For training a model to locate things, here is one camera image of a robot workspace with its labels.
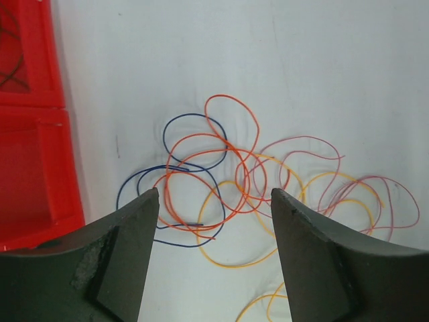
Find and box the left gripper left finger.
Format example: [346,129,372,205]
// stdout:
[1,189,160,321]

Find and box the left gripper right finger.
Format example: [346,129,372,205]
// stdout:
[271,189,428,321]

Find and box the dark grey thin wire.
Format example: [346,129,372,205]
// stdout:
[0,6,26,88]

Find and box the red plastic bin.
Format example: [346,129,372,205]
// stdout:
[1,1,84,252]

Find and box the pink thin wire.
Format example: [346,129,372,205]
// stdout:
[251,135,420,241]

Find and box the yellow thin wire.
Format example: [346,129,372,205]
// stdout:
[196,153,385,322]

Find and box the blue thin wire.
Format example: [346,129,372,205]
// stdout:
[116,113,229,248]

